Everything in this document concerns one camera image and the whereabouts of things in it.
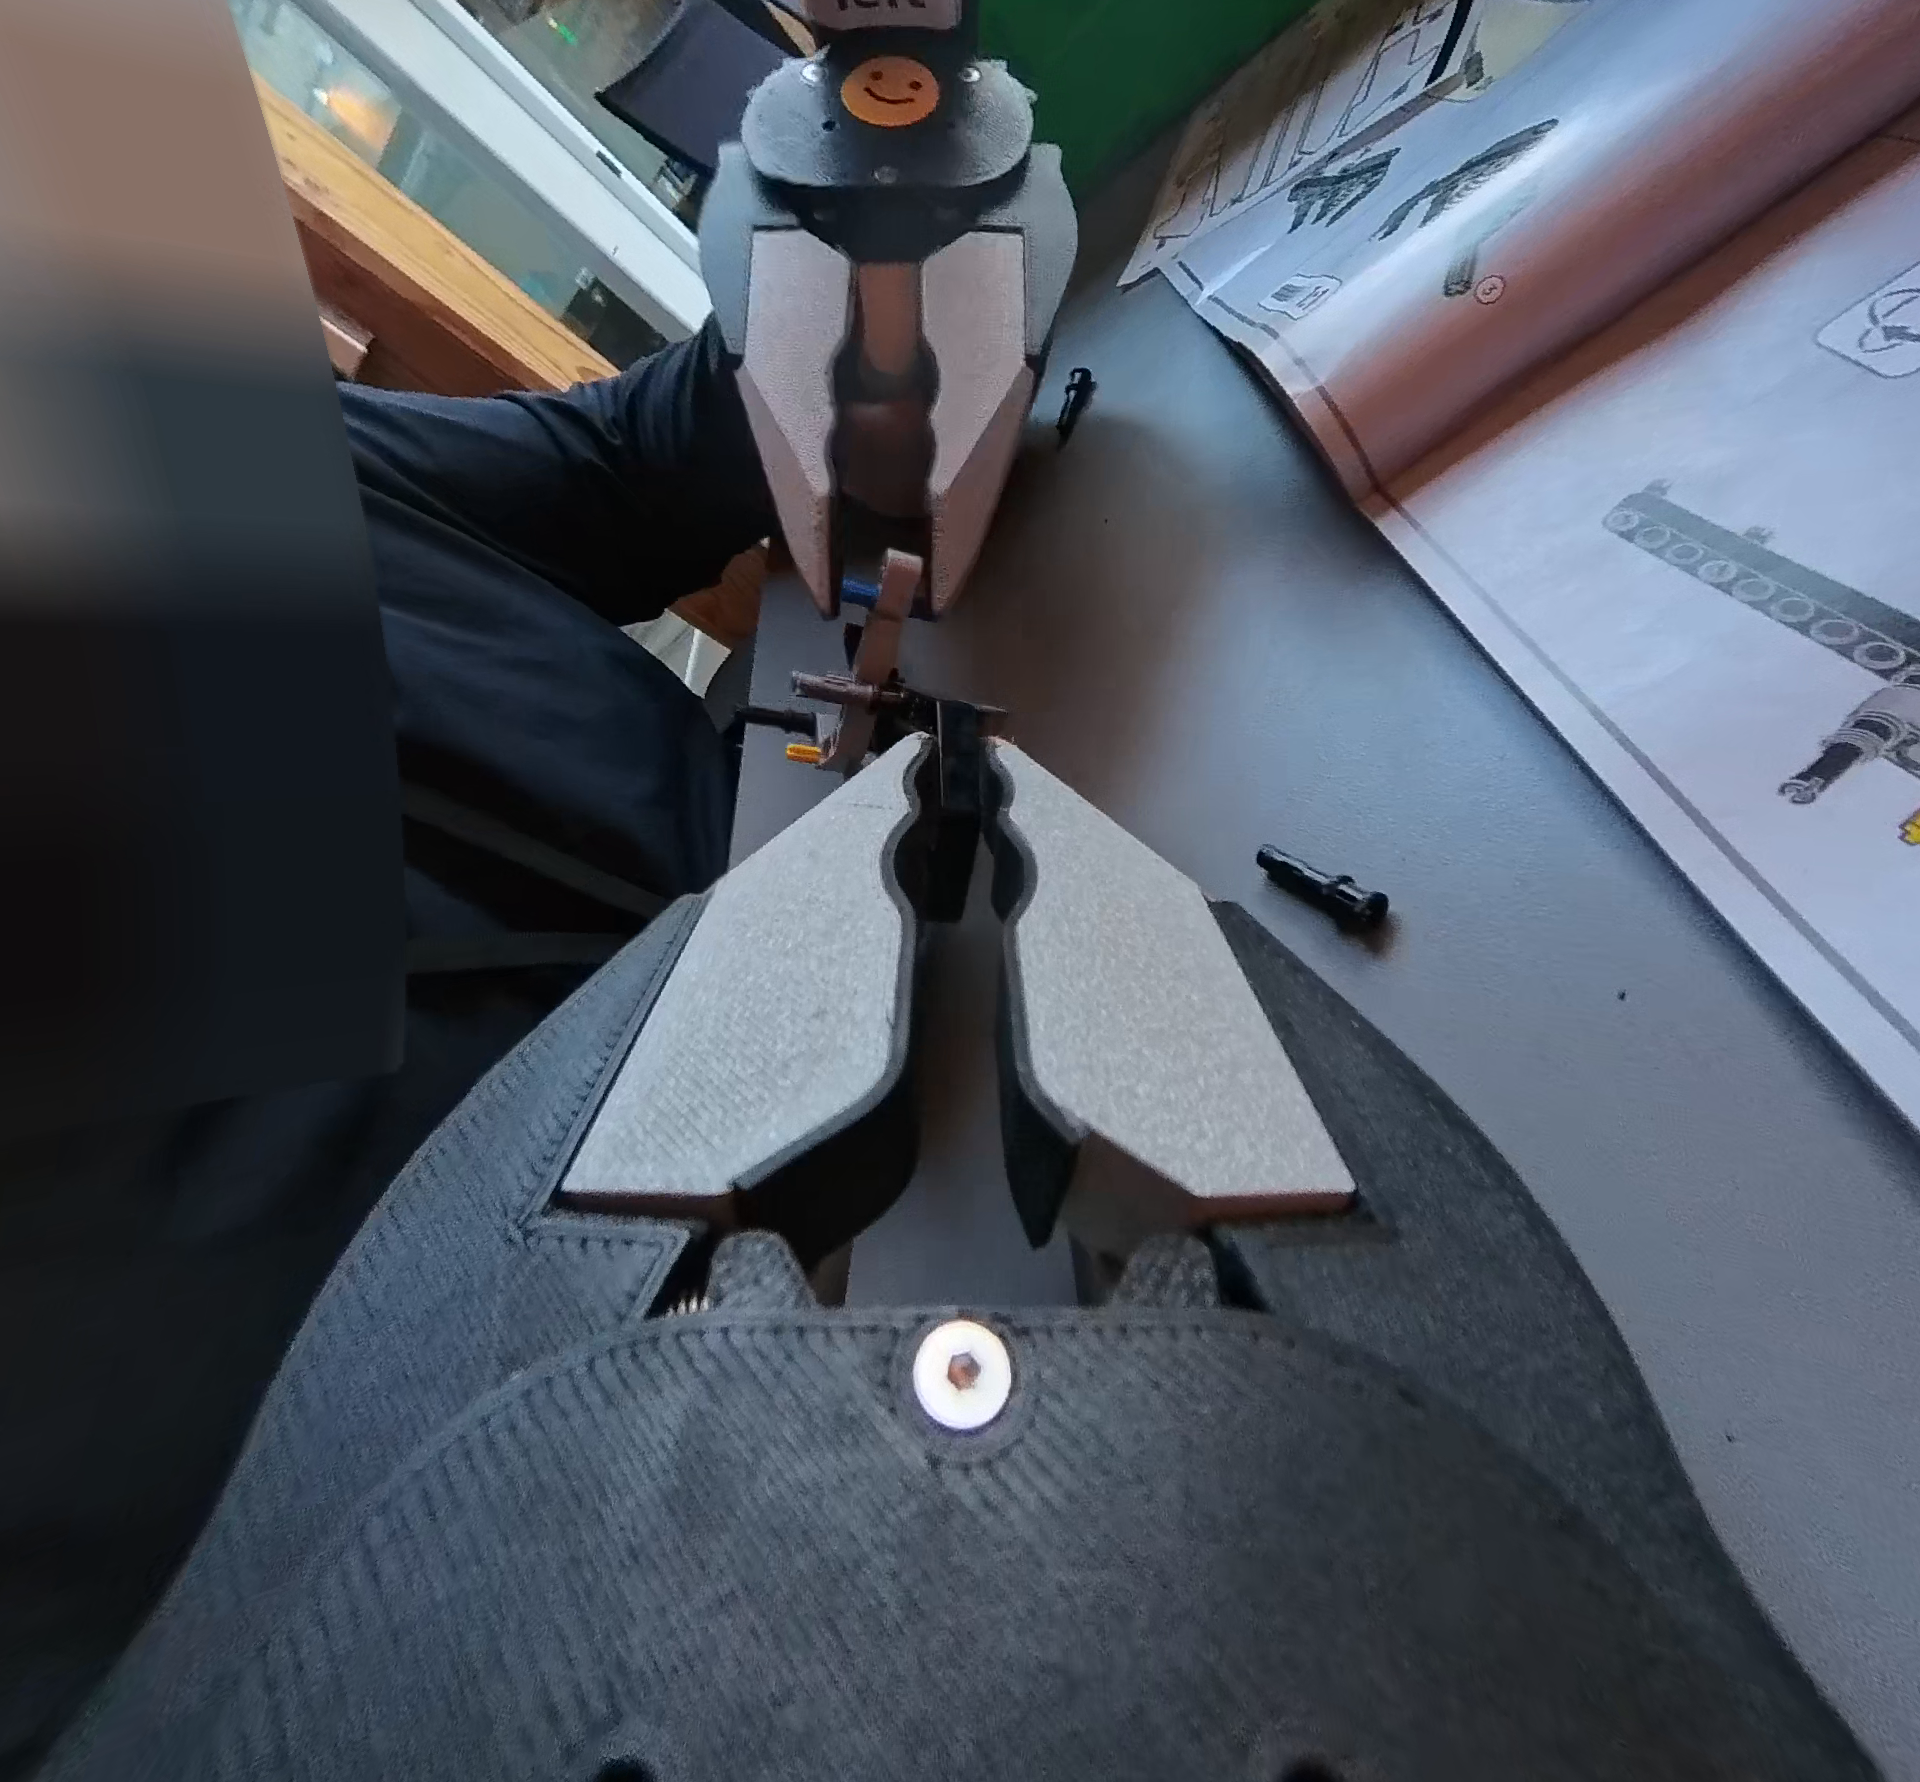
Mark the white framed window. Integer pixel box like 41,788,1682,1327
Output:
201,0,714,320

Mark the black office chair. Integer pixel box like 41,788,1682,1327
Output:
596,0,789,170

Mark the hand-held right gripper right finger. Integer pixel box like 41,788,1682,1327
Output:
981,740,1360,1250

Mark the long black lego pin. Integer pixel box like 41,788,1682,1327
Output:
1257,845,1391,932

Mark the wooden furniture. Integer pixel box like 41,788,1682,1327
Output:
254,72,646,397

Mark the person's dark clothing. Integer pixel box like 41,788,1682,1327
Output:
0,508,743,1782

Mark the lego instruction booklet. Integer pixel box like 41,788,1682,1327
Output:
1118,0,1920,1139

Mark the grey and black lego assembly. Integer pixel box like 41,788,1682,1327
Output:
732,545,1011,922

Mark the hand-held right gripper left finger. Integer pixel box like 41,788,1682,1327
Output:
555,733,935,1281

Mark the person's left forearm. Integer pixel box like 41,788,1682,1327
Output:
336,313,783,629

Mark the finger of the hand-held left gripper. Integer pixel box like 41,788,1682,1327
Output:
912,227,1039,621
740,227,874,618

